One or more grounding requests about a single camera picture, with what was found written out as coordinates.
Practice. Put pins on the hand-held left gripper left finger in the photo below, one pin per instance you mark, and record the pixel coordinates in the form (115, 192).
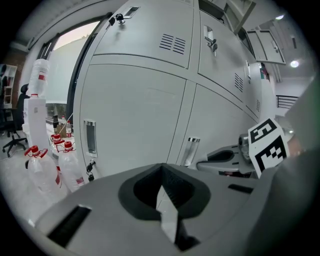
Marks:
(112, 232)

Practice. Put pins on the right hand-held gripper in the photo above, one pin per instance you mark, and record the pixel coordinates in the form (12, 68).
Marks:
(270, 150)

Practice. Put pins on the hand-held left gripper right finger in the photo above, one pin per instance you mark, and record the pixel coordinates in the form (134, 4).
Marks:
(225, 212)

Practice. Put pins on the grey metal locker cabinet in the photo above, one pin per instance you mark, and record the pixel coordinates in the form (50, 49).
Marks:
(137, 100)

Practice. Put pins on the black keys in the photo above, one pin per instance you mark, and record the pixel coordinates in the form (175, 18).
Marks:
(90, 175)
(112, 20)
(213, 46)

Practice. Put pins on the open grey locker door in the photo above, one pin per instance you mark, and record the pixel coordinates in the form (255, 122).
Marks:
(267, 47)
(240, 15)

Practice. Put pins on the clear water jug red cap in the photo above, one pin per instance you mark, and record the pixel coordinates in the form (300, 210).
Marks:
(56, 140)
(42, 175)
(71, 167)

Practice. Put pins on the black metal railing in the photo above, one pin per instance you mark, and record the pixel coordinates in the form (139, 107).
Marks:
(287, 101)

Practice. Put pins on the teal packet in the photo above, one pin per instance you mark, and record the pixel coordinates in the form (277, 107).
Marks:
(263, 72)

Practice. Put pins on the small bottle red label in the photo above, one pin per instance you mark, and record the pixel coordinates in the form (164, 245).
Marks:
(68, 130)

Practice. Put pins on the brown cardboard box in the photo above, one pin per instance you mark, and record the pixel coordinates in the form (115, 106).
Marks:
(60, 130)

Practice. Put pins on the round ceiling light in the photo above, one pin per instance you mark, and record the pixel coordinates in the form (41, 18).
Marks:
(279, 17)
(294, 63)

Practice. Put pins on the black thermos flask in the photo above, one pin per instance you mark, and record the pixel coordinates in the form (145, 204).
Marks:
(55, 121)

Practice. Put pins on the white water dispenser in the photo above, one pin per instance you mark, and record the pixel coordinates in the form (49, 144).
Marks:
(36, 125)

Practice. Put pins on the black office chair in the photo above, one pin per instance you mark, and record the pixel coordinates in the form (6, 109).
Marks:
(17, 117)

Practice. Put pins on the clear dispenser bottle red label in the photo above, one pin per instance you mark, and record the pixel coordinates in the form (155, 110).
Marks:
(38, 77)

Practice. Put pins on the white bookshelf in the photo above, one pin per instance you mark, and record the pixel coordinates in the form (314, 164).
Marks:
(8, 85)

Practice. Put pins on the black window frame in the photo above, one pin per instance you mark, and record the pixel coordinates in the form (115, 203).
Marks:
(75, 75)

